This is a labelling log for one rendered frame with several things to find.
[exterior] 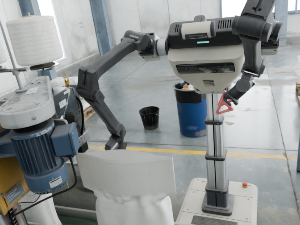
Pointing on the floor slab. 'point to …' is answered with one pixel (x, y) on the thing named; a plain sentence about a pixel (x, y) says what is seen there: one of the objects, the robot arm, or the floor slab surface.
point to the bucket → (150, 117)
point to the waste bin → (190, 110)
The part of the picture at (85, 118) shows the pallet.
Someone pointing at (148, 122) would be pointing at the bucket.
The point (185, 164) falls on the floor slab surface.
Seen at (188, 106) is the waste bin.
